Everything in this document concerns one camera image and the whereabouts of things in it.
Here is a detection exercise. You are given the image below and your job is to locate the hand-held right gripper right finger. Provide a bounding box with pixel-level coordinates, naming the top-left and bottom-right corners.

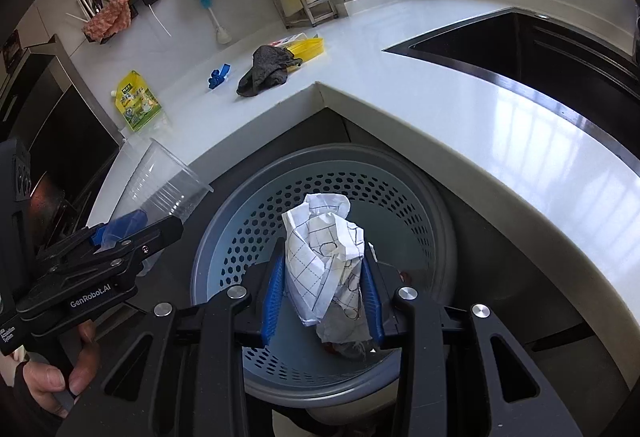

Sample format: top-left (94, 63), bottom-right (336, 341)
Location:
top-left (360, 242), bottom-right (628, 437)

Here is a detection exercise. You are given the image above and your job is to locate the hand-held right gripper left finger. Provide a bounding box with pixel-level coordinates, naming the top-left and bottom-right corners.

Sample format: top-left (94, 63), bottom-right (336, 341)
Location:
top-left (57, 244), bottom-right (288, 437)

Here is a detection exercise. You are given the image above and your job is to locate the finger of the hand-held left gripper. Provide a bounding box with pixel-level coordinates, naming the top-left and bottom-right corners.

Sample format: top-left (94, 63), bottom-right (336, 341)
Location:
top-left (92, 211), bottom-right (148, 248)
top-left (87, 216), bottom-right (184, 268)

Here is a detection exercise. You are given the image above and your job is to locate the clear plastic cup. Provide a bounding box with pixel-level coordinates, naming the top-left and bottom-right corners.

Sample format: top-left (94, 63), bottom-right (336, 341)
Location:
top-left (122, 138), bottom-right (213, 250)

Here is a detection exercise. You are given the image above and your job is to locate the grey perforated trash basket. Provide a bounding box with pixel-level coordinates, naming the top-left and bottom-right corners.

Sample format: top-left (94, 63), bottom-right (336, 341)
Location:
top-left (190, 143), bottom-right (458, 405)

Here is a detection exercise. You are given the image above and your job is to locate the person's left hand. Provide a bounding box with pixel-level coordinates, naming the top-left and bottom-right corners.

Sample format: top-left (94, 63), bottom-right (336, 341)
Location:
top-left (12, 317), bottom-right (98, 420)

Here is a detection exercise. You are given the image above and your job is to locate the yellow seasoning pouch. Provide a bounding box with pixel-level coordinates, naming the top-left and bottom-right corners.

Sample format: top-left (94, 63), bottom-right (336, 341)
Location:
top-left (111, 70), bottom-right (163, 134)

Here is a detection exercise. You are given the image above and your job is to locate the blue bottle cap piece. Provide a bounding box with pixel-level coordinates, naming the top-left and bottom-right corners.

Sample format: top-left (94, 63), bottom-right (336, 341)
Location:
top-left (206, 62), bottom-right (232, 90)

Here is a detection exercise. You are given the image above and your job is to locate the dark grey cloth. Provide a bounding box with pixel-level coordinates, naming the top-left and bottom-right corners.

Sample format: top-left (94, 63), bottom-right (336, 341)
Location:
top-left (236, 45), bottom-right (303, 99)

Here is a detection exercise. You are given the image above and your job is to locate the pink dish cloth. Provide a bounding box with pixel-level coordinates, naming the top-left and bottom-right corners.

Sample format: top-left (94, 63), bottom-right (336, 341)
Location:
top-left (82, 0), bottom-right (133, 40)

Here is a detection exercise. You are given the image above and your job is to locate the white and blue bottle brush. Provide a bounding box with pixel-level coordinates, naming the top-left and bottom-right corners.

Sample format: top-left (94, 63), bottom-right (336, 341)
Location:
top-left (201, 0), bottom-right (232, 45)

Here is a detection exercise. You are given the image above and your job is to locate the small printed carton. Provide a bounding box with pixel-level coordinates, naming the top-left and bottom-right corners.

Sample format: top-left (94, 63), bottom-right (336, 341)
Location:
top-left (270, 33), bottom-right (313, 49)

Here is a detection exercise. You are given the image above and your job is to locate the yellow plastic package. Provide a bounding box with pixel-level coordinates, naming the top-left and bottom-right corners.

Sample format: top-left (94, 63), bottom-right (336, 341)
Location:
top-left (287, 37), bottom-right (326, 64)

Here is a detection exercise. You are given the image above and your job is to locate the steel cutting board stand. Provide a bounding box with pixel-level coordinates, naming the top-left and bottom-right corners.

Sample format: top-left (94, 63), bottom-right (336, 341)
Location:
top-left (269, 0), bottom-right (338, 29)

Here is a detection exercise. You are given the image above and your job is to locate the black kitchen sink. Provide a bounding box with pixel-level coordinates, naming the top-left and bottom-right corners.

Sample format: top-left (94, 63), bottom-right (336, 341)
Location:
top-left (382, 7), bottom-right (640, 138)

